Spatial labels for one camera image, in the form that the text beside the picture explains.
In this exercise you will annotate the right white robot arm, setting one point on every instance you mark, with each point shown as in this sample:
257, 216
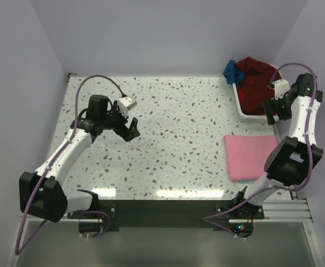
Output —
290, 164

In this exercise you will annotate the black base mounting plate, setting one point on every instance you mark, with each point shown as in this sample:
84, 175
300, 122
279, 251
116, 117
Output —
167, 214

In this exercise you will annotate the aluminium frame rail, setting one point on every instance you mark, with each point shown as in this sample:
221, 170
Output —
278, 211

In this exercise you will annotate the white plastic laundry basket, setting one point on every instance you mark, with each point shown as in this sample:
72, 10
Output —
249, 118

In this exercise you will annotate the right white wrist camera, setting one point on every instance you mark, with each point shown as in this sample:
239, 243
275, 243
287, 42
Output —
280, 88

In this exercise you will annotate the pink t shirt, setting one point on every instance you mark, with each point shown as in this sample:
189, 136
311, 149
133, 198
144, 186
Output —
246, 155

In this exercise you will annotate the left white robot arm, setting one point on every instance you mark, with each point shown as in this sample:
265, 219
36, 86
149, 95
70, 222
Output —
41, 193

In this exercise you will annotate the dark red t shirt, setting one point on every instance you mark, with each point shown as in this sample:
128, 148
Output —
253, 89

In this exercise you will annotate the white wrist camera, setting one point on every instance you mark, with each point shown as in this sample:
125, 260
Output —
280, 88
126, 104

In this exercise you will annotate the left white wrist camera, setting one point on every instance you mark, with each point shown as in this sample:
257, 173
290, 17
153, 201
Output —
126, 104

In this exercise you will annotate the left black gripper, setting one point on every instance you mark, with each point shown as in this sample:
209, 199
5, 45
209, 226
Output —
132, 132

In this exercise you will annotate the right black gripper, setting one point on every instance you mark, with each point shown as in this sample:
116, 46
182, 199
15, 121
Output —
271, 104

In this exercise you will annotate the blue t shirt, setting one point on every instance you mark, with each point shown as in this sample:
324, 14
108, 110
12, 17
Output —
232, 73

